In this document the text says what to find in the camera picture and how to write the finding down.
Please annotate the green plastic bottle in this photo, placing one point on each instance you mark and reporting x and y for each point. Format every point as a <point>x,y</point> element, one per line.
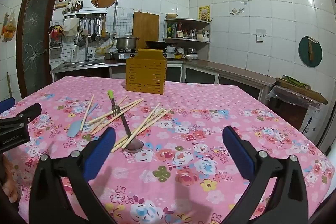
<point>169,32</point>

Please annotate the steel kettle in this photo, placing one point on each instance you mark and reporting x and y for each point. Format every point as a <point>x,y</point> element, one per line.
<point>193,34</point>

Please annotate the metal spoon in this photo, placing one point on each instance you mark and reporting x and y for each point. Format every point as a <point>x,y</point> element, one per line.
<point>134,145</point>

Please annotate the white hanging cloth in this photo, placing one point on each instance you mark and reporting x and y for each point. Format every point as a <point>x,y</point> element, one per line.
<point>70,27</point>

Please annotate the black wok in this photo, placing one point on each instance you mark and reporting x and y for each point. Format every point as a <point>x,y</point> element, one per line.
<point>156,44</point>

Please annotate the plastic covered side table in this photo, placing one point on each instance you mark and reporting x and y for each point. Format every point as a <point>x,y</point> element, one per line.
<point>291,103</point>

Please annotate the pile of wooden chopsticks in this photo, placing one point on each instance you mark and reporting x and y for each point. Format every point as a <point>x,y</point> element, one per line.
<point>154,116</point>

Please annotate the white wall socket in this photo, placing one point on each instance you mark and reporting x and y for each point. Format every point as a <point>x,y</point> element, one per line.
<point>260,35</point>

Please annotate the steel faucet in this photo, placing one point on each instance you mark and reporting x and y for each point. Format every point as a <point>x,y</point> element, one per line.
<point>88,50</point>

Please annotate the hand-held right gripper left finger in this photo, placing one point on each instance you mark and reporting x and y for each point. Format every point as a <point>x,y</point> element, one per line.
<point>105,145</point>

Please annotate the yellow slotted utensil holder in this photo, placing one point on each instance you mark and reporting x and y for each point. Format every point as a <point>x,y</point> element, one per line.
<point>145,74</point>

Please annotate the thick wooden chopping block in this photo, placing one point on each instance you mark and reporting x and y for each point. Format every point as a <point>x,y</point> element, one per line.
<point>302,91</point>

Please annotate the green round board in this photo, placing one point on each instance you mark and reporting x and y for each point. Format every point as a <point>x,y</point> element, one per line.
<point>303,52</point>

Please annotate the brown framed glass door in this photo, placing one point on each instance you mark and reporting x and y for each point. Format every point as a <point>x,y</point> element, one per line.
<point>34,43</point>

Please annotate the red label sauce bottle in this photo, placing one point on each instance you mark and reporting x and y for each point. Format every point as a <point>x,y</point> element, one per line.
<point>180,32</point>

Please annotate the pink floral tablecloth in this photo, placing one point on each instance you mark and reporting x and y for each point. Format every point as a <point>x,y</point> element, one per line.
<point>197,113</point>

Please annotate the stack of white dishes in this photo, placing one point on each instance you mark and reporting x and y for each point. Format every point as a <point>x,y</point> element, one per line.
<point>183,54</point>

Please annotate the row of hanging kitchen utensils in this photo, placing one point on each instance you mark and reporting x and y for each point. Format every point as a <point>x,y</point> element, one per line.
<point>97,29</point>

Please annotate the steel wall rack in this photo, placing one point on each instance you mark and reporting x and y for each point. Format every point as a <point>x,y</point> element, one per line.
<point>86,12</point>

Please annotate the beige electric box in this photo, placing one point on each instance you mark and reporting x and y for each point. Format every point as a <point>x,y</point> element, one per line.
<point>62,2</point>

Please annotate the wooden stick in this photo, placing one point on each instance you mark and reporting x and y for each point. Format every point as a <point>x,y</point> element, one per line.
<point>9,86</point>

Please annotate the steel sink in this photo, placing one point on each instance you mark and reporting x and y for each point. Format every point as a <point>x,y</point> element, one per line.
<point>81,64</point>

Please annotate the glass door cabinet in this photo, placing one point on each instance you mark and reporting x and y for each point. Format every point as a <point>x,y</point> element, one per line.
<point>199,77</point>

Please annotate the wall sticker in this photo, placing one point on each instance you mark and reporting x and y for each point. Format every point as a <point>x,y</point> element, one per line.
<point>235,12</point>

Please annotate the steel corner shelf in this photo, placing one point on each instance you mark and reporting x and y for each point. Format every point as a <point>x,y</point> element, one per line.
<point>183,20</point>

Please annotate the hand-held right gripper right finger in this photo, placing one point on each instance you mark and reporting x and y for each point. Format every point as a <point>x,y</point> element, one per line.
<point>236,145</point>

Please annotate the cream bowl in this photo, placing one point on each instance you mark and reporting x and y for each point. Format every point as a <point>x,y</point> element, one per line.
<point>171,16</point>

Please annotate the wooden cutting board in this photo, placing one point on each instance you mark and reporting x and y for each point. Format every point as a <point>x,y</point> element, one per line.
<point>145,29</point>

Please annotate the blue spatula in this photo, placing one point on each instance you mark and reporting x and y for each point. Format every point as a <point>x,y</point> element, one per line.
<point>74,129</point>

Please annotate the hanging plastic bags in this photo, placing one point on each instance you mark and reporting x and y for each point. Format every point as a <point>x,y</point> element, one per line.
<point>9,29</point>

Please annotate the yellow wall poster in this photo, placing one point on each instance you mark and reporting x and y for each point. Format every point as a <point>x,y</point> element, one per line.
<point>204,13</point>

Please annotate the person's left hand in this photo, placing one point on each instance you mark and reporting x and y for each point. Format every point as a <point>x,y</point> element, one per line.
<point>11,188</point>

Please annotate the green vegetables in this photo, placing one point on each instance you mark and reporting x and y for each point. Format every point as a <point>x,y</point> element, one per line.
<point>296,81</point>

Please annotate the steel gas stove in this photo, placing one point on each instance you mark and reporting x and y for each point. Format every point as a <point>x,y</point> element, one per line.
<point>172,54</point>
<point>122,55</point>

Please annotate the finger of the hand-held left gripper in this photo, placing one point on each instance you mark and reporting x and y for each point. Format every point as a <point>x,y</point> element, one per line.
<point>23,112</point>
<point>6,105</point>

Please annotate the steel cooking pot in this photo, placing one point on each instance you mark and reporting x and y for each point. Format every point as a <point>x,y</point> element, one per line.
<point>127,43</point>

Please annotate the cream ceramic jar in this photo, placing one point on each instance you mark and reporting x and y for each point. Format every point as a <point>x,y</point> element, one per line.
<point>199,36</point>

